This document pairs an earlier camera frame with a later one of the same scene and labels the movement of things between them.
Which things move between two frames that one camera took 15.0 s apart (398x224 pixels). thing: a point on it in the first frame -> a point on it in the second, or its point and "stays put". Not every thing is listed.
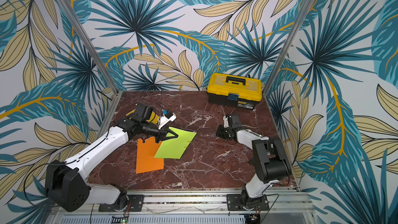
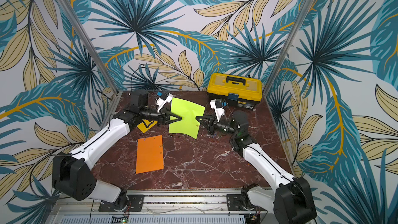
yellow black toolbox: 236,91 stays put
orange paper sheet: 145,152 stays put
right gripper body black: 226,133 -> 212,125
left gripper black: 162,134 -> 164,117
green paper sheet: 174,148 -> 188,125
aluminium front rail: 199,203 stays put
